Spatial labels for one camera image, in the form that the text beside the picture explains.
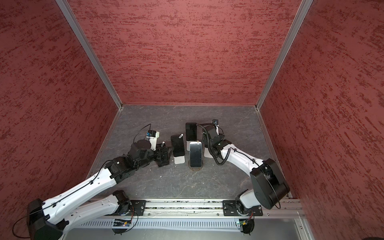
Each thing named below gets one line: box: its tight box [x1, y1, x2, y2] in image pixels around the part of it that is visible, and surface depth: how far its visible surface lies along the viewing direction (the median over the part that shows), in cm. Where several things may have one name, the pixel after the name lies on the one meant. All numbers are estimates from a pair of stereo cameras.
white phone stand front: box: [173, 156, 186, 165], surface depth 91 cm
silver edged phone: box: [189, 141, 203, 168], surface depth 86 cm
